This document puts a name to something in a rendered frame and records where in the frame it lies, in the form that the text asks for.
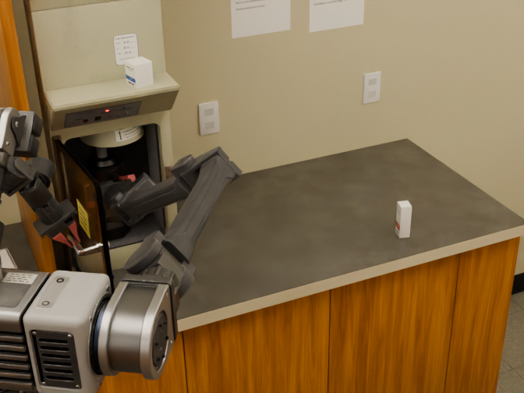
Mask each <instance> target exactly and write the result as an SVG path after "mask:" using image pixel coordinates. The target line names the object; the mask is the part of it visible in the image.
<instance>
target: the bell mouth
mask: <svg viewBox="0 0 524 393"><path fill-rule="evenodd" d="M143 134H144V129H143V127H142V126H134V127H130V128H125V129H118V130H113V131H109V132H104V133H97V134H92V135H88V136H80V139H81V140H82V141H83V142H84V143H85V144H87V145H90V146H93V147H121V146H124V145H127V144H130V143H133V142H135V141H137V140H138V139H139V138H141V137H142V136H143Z"/></svg>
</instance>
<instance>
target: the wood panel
mask: <svg viewBox="0 0 524 393"><path fill-rule="evenodd" d="M8 107H12V108H16V109H17V111H25V112H29V111H30V108H29V104H28V99H27V90H26V85H25V80H24V75H23V67H22V62H21V58H20V53H19V44H18V39H17V34H16V25H15V20H14V15H13V11H12V3H11V0H0V108H8ZM16 196H17V200H18V205H19V212H20V217H21V222H22V224H23V227H24V230H25V233H26V235H27V238H28V241H29V244H30V248H31V249H32V252H33V255H34V259H35V260H36V263H37V267H38V270H39V272H49V273H50V274H52V273H53V272H54V271H57V269H56V264H55V255H54V250H53V245H52V241H51V239H49V238H48V236H47V235H45V236H44V238H43V239H42V238H41V236H40V235H39V234H38V232H37V230H36V228H35V227H34V225H33V223H34V222H35V221H36V220H37V219H39V217H38V216H37V215H36V214H35V213H34V211H33V210H32V209H31V207H30V206H29V205H28V203H27V202H26V201H25V200H24V199H23V198H22V197H21V195H20V194H19V191H17V192H16Z"/></svg>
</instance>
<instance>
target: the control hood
mask: <svg viewBox="0 0 524 393"><path fill-rule="evenodd" d="M153 79H154V84H151V85H148V86H145V87H140V88H135V87H133V86H131V85H129V84H128V83H127V82H126V78H125V79H120V80H111V81H106V82H100V83H92V84H87V85H82V86H77V87H68V88H63V89H58V90H49V91H45V92H44V99H45V104H46V109H47V115H48V124H49V128H50V130H51V131H55V130H60V129H68V128H72V127H76V126H72V127H68V128H64V125H65V119H66V114H70V113H75V112H83V111H88V110H92V109H97V108H106V107H110V106H115V105H120V104H128V103H133V102H138V101H142V102H141V105H140V109H139V111H138V114H137V115H145V114H150V113H154V112H162V111H167V110H171V109H172V106H173V104H174V102H175V99H176V97H177V95H178V92H179V89H180V86H179V85H178V84H177V83H176V82H175V81H174V80H173V79H172V78H171V77H170V76H169V75H168V74H167V73H166V72H163V73H154V74H153ZM133 116H136V115H133ZM85 125H89V124H85ZM85 125H80V126H85Z"/></svg>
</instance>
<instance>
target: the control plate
mask: <svg viewBox="0 0 524 393"><path fill-rule="evenodd" d="M141 102H142V101H138V102H133V103H128V104H120V105H115V106H110V107H106V108H97V109H92V110H88V111H83V112H75V113H70V114H65V125H64V128H68V127H72V126H80V125H85V124H90V123H94V122H102V121H107V120H111V119H119V118H124V117H128V116H133V115H137V114H138V111H139V109H140V105H141ZM122 107H126V108H124V109H122ZM106 110H109V111H108V112H106ZM126 112H128V115H127V114H126ZM117 114H120V115H119V116H117ZM108 115H110V118H109V117H108ZM98 116H101V120H98V121H94V120H95V117H98ZM85 119H88V122H83V120H85ZM72 122H76V123H74V124H72Z"/></svg>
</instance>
